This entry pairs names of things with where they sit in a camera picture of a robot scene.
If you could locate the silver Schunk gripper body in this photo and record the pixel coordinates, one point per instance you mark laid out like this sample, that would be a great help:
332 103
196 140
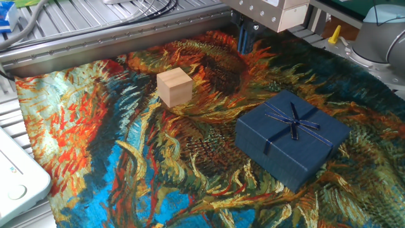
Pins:
262 9

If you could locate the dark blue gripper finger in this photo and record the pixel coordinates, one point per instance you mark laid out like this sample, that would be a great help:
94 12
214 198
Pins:
245 41
240 39

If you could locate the small wooden cube block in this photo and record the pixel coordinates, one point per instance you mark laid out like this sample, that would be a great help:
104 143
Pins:
174 87

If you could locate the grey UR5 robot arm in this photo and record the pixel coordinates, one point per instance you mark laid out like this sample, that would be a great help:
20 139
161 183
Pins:
373 35

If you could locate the yellow plastic tool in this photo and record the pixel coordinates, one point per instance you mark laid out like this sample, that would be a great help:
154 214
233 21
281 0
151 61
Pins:
334 36

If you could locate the blue gift box with ribbon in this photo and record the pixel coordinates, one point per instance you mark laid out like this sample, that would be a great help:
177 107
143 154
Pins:
284 158

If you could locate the sunflower painting cloth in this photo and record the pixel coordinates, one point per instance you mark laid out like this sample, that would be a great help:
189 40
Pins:
126 142

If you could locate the blue packet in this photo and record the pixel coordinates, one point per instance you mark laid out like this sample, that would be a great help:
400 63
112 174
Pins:
7 17

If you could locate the white plastic device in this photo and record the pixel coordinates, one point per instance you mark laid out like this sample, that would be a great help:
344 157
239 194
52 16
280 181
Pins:
19 177

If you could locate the aluminium frame rail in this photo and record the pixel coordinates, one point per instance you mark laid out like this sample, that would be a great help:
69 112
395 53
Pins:
95 44

